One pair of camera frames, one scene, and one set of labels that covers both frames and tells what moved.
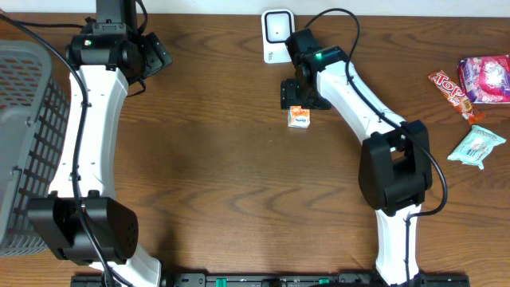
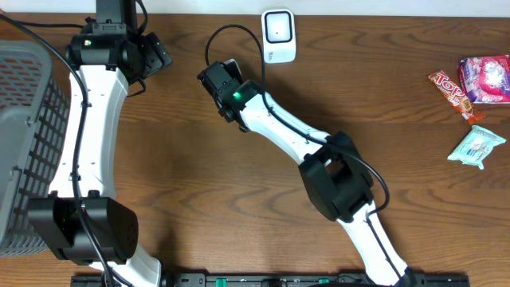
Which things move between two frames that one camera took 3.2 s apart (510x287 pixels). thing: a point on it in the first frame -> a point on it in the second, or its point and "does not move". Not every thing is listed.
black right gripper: (288, 97) -> (217, 103)
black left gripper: (158, 53) does not move
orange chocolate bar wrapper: (457, 97) does not move
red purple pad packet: (485, 80) does not move
